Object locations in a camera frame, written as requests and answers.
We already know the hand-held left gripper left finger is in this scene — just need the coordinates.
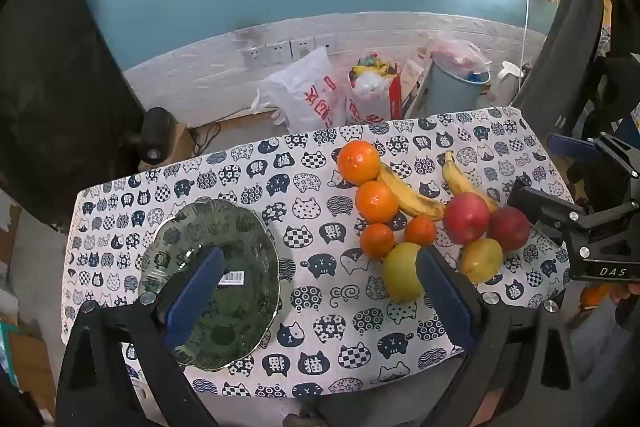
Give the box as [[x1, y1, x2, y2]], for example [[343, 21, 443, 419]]
[[56, 247, 226, 427]]

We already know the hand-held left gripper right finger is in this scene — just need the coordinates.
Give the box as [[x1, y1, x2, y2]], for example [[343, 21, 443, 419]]
[[416, 246, 583, 427]]

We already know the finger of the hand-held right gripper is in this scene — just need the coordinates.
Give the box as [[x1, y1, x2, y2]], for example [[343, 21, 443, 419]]
[[506, 179, 591, 249], [547, 133, 640, 180]]

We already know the dark red apple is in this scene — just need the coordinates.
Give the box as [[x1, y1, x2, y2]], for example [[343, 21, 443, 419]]
[[487, 206, 531, 253]]

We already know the small yellow apple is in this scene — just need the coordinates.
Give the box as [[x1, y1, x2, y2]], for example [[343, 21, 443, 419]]
[[460, 238, 504, 284]]

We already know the yellow-green lemon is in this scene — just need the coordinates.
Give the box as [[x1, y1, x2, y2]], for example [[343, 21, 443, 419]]
[[383, 242, 426, 304]]

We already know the green glass plate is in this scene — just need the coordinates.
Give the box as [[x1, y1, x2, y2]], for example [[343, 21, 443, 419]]
[[136, 198, 282, 373]]

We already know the small orange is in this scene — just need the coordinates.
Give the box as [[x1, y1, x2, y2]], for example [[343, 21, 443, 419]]
[[359, 223, 396, 258], [404, 215, 438, 248]]

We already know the bright red apple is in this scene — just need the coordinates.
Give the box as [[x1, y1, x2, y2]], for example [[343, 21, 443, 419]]
[[443, 192, 491, 246]]

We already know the medium orange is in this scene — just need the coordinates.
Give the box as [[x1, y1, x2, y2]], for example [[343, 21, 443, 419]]
[[355, 180, 400, 224]]

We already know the large orange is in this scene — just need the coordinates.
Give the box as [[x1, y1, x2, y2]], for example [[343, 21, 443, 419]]
[[336, 140, 382, 186]]

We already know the grey hanging clothing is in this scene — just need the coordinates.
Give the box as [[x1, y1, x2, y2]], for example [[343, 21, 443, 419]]
[[512, 0, 608, 135]]

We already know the yellow banana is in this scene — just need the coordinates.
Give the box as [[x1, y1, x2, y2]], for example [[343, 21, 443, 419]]
[[442, 150, 500, 214], [376, 163, 446, 222]]

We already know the white kettle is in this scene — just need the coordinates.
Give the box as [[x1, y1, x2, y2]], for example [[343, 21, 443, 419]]
[[487, 61, 525, 105]]

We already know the cat print tablecloth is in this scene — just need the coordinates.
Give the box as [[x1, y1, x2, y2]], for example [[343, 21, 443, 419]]
[[61, 106, 576, 408]]

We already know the grey trash bin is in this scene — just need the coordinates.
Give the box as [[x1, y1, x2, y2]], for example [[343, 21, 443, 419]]
[[424, 57, 492, 118]]

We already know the pink plastic bag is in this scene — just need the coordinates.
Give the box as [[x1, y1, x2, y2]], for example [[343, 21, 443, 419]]
[[427, 38, 488, 75]]

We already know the black round device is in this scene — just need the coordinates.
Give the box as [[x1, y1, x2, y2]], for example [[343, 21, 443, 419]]
[[131, 107, 178, 165]]

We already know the white cardboard box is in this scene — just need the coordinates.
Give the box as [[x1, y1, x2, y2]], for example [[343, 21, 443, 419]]
[[401, 47, 433, 118]]

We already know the red and white paper bag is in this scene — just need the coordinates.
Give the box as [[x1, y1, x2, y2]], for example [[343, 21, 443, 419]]
[[346, 53, 403, 126]]

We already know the white plastic bag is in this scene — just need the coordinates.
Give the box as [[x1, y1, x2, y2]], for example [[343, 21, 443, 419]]
[[251, 47, 348, 135]]

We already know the black panel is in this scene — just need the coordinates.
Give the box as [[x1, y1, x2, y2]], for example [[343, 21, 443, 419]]
[[0, 0, 146, 233]]

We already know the white cable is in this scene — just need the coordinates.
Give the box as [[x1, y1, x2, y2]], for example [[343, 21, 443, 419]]
[[520, 0, 532, 68]]

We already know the black cable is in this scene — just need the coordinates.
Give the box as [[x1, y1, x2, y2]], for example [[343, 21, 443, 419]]
[[192, 122, 221, 155]]

